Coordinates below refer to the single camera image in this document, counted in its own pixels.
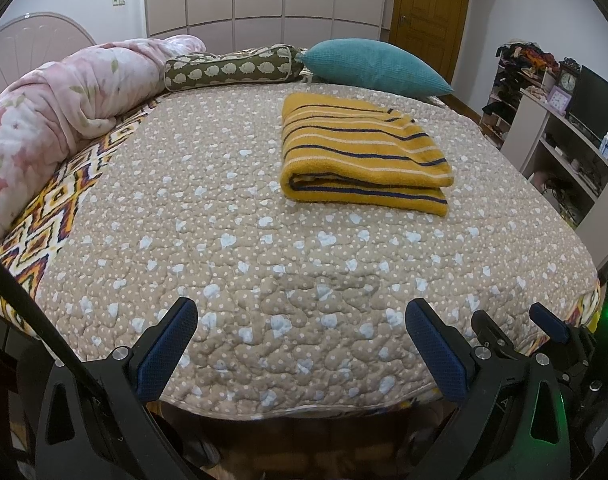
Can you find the white shelf cabinet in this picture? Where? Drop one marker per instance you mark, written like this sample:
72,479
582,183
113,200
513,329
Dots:
564,160

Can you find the black television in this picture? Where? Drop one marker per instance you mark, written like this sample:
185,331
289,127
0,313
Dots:
599,105

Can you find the beige quilted dotted bedspread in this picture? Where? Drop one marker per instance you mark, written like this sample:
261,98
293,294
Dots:
284,260

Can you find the geometric patterned fleece blanket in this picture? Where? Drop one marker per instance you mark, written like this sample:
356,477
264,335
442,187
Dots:
39,230

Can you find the teal cushion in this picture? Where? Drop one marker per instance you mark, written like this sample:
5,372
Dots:
374,65

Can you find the yellow striped fleece garment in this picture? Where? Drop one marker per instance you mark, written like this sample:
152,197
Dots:
364,155

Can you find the wooden door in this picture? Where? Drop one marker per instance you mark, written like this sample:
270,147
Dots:
429,15

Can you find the rack of dark clothes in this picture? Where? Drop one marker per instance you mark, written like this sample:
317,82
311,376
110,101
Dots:
521,75

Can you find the purple alarm clock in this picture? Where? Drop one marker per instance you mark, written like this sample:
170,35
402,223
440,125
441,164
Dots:
559,101

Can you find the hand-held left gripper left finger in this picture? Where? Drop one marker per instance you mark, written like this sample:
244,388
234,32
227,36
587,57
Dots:
166,350

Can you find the olive patterned bolster pillow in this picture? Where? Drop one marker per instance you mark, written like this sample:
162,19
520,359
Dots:
234,67

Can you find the dark ornate table clock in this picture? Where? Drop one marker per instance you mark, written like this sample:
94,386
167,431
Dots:
569,76

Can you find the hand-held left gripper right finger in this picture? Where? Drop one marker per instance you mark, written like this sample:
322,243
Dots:
439,355

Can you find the pink floral comforter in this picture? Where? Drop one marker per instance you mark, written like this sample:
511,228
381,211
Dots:
49,110

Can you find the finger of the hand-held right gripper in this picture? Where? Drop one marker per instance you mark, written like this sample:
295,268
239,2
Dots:
549,321
491,330

